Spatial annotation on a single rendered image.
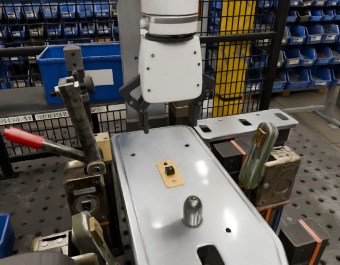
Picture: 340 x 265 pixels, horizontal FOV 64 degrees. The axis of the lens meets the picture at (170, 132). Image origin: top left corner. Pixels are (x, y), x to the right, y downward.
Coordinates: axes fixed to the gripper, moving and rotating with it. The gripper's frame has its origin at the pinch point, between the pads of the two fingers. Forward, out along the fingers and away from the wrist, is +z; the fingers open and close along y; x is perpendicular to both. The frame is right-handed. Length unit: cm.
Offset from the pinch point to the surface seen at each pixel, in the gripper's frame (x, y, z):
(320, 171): 20, 67, 42
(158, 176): -0.2, -2.4, 11.9
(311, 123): 156, 206, 111
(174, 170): -0.8, 0.9, 10.7
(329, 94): 163, 225, 84
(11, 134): -1.0, -25.3, -2.3
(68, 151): -0.8, -17.9, 2.5
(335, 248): -9, 45, 42
